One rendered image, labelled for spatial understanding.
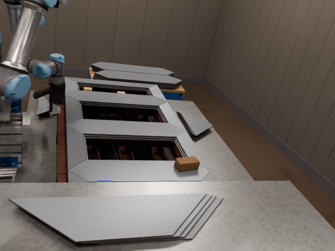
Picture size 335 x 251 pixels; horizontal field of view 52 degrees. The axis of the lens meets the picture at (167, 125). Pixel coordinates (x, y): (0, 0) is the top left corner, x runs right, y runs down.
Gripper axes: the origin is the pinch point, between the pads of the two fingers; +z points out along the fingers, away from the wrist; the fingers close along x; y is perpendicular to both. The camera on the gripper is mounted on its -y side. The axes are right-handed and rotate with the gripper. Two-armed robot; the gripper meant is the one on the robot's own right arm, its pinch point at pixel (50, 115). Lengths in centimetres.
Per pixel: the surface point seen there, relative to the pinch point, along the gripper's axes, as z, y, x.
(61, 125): 7.4, 6.3, 1.7
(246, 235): -15, 64, -111
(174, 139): 7, 73, -10
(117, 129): 5.6, 38.7, -3.0
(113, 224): -17, 20, -106
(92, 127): 5.6, 24.1, -2.4
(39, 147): 21.9, -5.3, 0.5
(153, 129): 6, 61, -1
